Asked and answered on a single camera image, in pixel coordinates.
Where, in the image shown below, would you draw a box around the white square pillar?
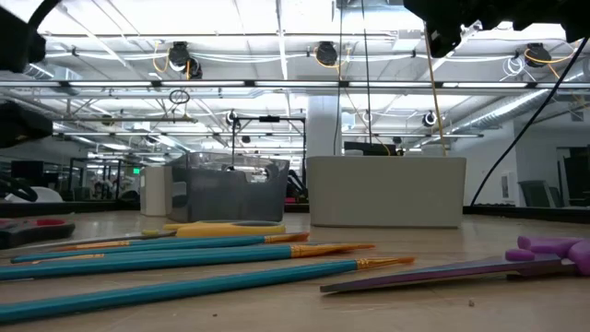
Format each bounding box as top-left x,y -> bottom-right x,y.
306,94 -> 343,158

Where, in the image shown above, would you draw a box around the black gantry frame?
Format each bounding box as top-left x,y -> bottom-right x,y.
231,114 -> 308,185

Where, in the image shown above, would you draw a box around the black screen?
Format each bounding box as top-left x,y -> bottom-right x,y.
343,141 -> 384,158

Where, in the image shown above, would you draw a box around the black and red scissors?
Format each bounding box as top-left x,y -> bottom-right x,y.
0,217 -> 77,251

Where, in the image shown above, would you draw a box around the smoky transparent plastic bin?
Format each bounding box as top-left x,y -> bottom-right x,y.
164,151 -> 291,224

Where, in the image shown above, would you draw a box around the long ceiling light strip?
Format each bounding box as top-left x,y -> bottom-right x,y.
0,78 -> 590,97

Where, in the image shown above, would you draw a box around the black hanging cable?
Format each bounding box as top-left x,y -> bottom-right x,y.
334,0 -> 345,156

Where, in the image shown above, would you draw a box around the white plastic bin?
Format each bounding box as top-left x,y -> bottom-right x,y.
139,164 -> 174,218

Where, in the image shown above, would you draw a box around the silver ventilation duct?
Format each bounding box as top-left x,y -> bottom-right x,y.
454,89 -> 590,133

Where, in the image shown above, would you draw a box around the grey plastic bin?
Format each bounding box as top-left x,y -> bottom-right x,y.
306,155 -> 467,229

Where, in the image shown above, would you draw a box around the yellow handled scissors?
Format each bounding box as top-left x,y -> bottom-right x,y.
45,219 -> 288,253

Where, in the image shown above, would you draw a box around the teal paintbrush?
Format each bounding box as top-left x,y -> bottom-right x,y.
0,255 -> 416,325
0,243 -> 376,281
9,231 -> 311,266

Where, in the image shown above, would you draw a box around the purple handled scissors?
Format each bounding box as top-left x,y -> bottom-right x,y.
319,235 -> 590,294

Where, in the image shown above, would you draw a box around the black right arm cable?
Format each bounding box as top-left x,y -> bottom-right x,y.
469,36 -> 590,208

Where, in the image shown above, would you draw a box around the yellow cable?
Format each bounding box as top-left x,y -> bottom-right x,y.
422,20 -> 447,157

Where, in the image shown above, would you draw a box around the white rounded object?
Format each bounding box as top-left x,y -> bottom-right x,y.
4,185 -> 64,205

